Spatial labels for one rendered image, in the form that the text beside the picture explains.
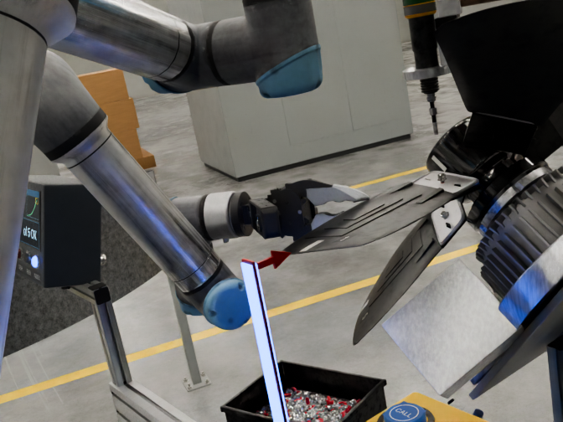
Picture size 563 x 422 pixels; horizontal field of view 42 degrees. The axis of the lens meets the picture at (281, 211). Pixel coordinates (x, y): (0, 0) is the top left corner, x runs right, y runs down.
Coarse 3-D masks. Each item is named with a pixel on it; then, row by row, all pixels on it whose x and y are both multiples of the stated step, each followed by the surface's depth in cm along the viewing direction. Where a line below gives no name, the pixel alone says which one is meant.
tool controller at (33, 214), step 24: (48, 192) 130; (72, 192) 132; (24, 216) 138; (48, 216) 130; (72, 216) 133; (96, 216) 135; (24, 240) 139; (48, 240) 130; (72, 240) 133; (96, 240) 136; (24, 264) 140; (48, 264) 131; (72, 264) 134; (96, 264) 136
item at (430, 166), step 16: (464, 128) 109; (448, 144) 109; (464, 144) 108; (432, 160) 111; (448, 160) 109; (464, 160) 107; (480, 160) 106; (496, 160) 107; (512, 160) 108; (528, 160) 104; (544, 160) 106; (480, 176) 107; (496, 176) 106; (512, 176) 102; (480, 192) 107; (496, 192) 103; (480, 208) 105; (480, 224) 109
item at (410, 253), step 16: (416, 224) 125; (432, 224) 118; (416, 240) 121; (432, 240) 115; (400, 256) 123; (416, 256) 118; (432, 256) 114; (384, 272) 129; (400, 272) 121; (416, 272) 116; (384, 288) 124; (400, 288) 118; (368, 304) 127; (384, 304) 120; (368, 320) 122
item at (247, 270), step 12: (252, 276) 87; (252, 288) 87; (252, 300) 88; (252, 312) 89; (264, 336) 89; (264, 348) 90; (264, 360) 90; (264, 372) 91; (276, 396) 91; (276, 408) 92; (276, 420) 93
